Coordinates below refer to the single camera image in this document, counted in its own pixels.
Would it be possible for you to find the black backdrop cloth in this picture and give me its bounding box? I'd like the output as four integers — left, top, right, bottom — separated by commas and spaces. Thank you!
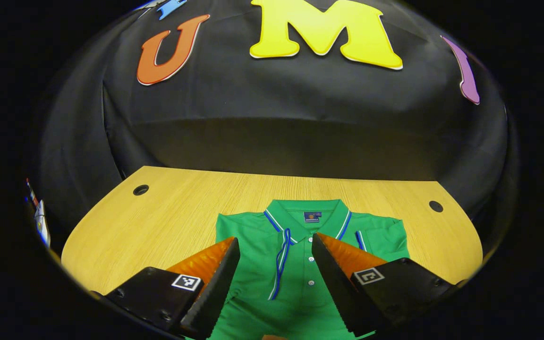
31, 0, 518, 246

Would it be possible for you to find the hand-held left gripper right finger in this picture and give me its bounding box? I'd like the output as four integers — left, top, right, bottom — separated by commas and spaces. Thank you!
311, 232, 464, 337

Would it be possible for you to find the white side table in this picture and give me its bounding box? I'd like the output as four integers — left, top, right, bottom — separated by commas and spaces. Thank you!
35, 200, 51, 248

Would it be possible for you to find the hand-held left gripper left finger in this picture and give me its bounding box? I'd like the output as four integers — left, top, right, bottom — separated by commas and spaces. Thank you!
92, 237, 240, 340

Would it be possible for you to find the green T-shirt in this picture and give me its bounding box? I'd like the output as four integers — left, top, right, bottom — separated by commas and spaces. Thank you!
185, 198, 410, 340

